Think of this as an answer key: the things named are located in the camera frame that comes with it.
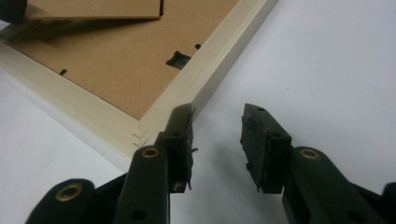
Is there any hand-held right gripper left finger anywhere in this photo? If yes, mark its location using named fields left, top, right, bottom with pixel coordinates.
left=162, top=103, right=199, bottom=194

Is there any white table sheet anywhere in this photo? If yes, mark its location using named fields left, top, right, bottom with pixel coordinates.
left=0, top=0, right=396, bottom=224

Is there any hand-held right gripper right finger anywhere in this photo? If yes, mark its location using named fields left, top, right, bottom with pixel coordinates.
left=240, top=103, right=293, bottom=194

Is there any wooden picture frame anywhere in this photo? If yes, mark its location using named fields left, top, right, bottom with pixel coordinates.
left=0, top=0, right=279, bottom=162

